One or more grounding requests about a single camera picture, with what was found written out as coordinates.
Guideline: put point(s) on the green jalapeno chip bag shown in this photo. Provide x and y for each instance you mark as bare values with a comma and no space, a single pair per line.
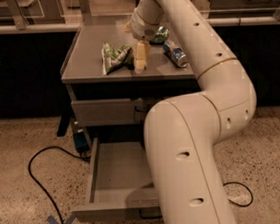
114,58

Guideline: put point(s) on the blue power adapter box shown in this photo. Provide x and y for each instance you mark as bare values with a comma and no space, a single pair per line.
80,141

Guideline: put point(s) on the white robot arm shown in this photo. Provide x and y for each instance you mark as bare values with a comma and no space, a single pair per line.
181,131

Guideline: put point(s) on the closed grey top drawer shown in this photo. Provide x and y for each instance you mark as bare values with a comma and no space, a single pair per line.
110,112

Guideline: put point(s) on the blue soda can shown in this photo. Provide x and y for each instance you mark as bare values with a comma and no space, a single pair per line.
175,53

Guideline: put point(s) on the small green snack bag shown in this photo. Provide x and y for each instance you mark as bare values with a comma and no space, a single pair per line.
161,36

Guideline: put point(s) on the blue tape cross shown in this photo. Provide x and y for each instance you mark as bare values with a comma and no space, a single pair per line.
52,220

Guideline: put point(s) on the open grey middle drawer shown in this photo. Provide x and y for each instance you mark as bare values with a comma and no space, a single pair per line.
119,185

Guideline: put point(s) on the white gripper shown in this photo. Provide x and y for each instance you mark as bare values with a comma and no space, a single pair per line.
141,26

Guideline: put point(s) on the grey drawer cabinet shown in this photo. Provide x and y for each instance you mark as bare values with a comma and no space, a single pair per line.
84,79

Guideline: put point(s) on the white counter rail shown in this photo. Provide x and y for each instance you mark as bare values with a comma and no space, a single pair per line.
220,22

